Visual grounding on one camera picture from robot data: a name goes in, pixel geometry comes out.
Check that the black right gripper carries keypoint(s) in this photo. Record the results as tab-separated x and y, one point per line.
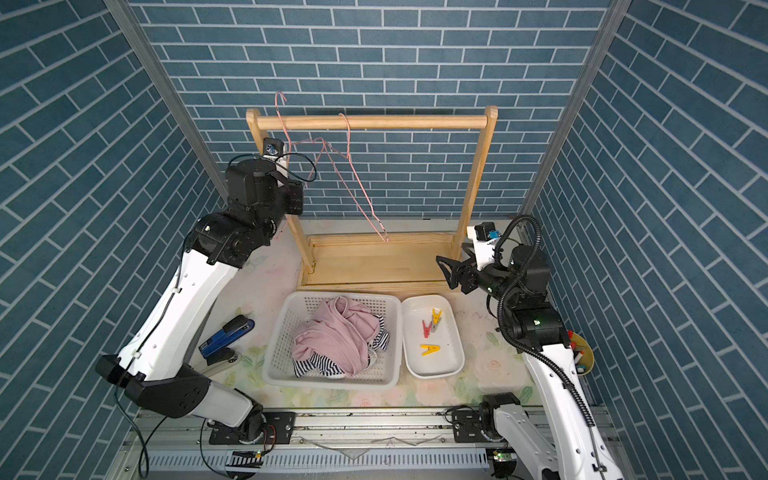
469	269

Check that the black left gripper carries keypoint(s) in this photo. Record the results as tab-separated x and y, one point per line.
294	191

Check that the yellow clothespin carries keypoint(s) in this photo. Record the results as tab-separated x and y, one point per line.
428	349
436	317

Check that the red clothespin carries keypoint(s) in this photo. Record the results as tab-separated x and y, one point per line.
426	328

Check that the pink wire hanger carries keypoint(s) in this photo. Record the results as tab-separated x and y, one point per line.
370	216

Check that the pink tank top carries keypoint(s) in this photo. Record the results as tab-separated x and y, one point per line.
345	310

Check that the blue white striped tank top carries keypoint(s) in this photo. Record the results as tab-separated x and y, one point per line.
336	351

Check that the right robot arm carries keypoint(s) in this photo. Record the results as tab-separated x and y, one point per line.
509	266

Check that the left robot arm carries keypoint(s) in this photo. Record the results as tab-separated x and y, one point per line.
152	368

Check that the white plastic tray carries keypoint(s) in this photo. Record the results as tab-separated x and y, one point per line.
450	360

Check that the white plastic basket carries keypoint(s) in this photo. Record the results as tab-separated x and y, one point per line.
382	375

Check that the yellow cup with pens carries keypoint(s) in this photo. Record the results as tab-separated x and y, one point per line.
584	357

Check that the blue stapler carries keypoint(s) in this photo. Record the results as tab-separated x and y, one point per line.
228	334

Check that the white stapler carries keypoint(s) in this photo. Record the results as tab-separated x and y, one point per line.
221	361

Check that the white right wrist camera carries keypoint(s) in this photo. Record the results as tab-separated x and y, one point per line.
484	237

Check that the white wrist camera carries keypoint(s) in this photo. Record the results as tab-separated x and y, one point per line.
275	151
484	237

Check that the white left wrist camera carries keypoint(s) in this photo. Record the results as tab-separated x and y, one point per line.
275	151

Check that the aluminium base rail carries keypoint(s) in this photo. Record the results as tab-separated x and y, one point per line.
331	443

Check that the aluminium corner post left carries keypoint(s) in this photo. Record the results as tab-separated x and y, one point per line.
127	22

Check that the aluminium corner post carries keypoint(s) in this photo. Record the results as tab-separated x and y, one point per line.
127	22
594	59

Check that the aluminium corner post right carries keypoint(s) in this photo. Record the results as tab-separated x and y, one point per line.
594	59

